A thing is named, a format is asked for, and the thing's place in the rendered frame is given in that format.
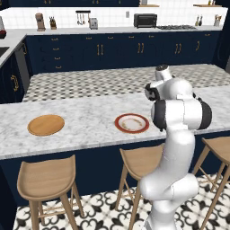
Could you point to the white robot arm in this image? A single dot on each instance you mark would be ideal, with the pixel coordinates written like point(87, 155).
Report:
point(176, 149)

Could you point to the red rimmed white plate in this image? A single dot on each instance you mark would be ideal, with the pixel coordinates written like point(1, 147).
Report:
point(131, 123)

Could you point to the navy island counter base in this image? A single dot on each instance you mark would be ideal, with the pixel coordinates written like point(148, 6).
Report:
point(95, 164)

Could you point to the wooden bar stool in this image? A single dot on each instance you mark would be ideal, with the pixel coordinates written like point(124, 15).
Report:
point(143, 161)
point(45, 179)
point(220, 148)

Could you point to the navy base cupboard run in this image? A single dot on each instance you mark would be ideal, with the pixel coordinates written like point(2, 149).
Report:
point(119, 52)

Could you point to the round wooden plate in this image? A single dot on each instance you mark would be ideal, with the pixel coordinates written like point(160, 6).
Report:
point(46, 125)

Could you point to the silver toaster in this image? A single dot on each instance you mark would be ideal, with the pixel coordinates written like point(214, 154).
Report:
point(93, 23)

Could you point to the black toaster oven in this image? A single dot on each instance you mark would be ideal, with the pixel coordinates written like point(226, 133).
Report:
point(145, 20)

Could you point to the grey dishwasher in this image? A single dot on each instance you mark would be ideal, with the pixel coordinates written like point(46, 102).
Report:
point(22, 67)

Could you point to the black gas hob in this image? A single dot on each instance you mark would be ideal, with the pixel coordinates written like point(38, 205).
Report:
point(176, 27)

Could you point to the wooden knife block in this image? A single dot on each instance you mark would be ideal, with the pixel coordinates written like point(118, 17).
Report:
point(53, 24)

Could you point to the dark sink basin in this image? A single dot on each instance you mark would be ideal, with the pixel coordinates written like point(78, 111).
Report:
point(2, 51)

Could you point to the tall navy cabinet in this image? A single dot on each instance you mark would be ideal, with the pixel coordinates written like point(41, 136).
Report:
point(223, 36)

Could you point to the pot with kitchen tools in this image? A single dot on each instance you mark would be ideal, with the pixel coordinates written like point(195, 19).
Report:
point(217, 21)

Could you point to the blender with red base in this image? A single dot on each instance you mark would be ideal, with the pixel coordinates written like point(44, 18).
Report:
point(2, 31)

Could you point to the grey wall socket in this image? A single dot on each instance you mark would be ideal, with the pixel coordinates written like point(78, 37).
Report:
point(127, 14)

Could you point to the rail with hanging tools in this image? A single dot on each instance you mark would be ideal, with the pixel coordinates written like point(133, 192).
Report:
point(82, 12)

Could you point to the wooden wall shelf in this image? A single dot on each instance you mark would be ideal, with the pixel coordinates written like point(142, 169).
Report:
point(149, 5)
point(203, 5)

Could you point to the navy wall cupboard run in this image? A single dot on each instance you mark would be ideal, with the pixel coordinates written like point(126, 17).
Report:
point(68, 2)

